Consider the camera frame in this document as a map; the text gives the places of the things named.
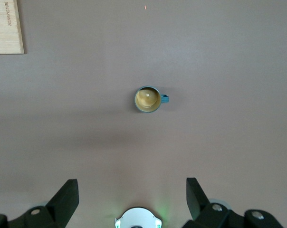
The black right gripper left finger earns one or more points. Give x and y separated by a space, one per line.
60 206

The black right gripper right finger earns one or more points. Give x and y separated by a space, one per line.
200 209

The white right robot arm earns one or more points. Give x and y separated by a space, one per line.
137 217

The brown table cover sheet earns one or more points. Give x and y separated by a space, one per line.
62 118

